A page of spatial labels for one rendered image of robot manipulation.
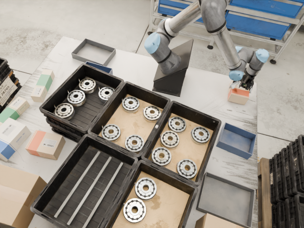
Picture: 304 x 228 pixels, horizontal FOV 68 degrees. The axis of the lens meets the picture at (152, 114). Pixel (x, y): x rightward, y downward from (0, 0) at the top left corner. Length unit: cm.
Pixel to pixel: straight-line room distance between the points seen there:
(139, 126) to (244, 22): 210
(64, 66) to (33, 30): 173
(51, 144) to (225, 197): 99
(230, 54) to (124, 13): 256
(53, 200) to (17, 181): 19
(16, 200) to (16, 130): 42
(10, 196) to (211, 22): 120
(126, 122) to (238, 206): 75
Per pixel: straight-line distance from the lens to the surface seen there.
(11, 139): 144
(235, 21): 302
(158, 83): 155
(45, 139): 139
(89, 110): 137
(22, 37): 342
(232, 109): 166
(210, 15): 115
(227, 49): 126
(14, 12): 392
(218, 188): 135
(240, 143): 153
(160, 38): 141
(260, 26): 307
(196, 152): 125
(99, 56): 185
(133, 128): 127
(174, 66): 144
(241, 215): 136
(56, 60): 188
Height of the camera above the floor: 193
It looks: 56 degrees down
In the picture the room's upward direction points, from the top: 8 degrees clockwise
